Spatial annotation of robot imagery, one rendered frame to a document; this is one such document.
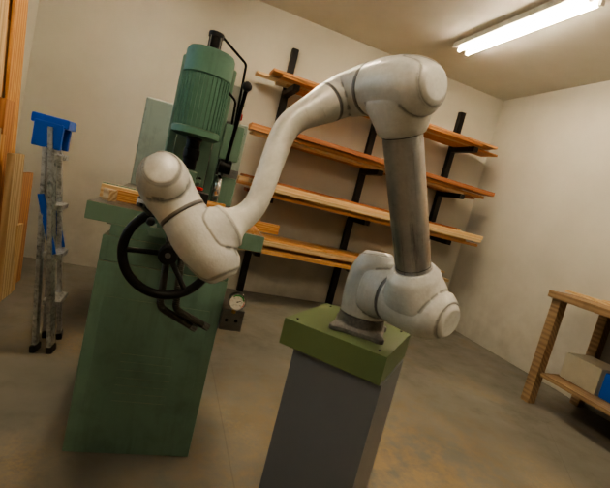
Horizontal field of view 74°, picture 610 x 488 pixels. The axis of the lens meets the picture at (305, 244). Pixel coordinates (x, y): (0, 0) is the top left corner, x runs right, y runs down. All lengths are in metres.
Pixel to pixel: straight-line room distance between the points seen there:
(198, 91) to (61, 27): 2.72
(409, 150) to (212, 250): 0.52
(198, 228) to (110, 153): 3.20
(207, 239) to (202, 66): 0.87
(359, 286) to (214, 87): 0.86
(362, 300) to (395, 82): 0.66
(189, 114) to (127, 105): 2.48
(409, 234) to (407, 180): 0.15
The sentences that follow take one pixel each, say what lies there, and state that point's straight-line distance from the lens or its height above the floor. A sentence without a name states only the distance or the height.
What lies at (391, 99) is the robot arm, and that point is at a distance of 0.97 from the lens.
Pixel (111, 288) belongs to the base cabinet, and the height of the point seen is 0.62.
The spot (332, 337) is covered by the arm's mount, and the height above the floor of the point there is 0.68.
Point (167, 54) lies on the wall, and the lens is 4.08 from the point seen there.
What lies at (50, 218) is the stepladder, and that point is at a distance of 2.30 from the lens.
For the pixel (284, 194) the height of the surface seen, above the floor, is 1.06.
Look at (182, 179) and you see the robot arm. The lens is 0.83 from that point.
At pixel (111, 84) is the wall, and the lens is 4.05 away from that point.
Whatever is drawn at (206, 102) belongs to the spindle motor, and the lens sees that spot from 1.56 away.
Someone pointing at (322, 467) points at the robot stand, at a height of 0.28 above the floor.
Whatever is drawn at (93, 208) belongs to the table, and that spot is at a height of 0.88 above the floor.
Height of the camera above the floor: 1.08
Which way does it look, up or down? 7 degrees down
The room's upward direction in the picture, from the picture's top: 14 degrees clockwise
